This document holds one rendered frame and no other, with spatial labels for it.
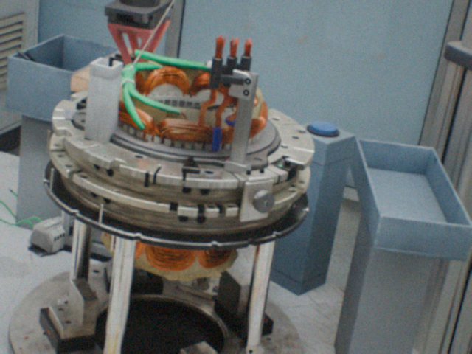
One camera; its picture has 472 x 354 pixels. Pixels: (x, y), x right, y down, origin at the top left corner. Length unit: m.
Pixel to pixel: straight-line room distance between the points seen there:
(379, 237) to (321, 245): 0.37
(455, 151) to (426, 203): 0.21
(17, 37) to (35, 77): 2.26
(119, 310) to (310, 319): 0.38
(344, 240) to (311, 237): 2.07
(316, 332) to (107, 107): 0.50
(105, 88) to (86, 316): 0.31
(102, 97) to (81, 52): 0.52
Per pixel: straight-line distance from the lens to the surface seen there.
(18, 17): 3.70
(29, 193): 1.59
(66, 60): 1.65
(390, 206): 1.26
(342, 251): 3.46
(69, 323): 1.27
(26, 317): 1.35
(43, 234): 1.53
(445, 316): 1.58
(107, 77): 1.11
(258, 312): 1.25
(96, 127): 1.13
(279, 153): 1.17
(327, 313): 1.49
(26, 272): 1.49
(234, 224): 1.12
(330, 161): 1.43
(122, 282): 1.16
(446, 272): 1.53
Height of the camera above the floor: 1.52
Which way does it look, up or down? 23 degrees down
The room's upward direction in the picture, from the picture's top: 9 degrees clockwise
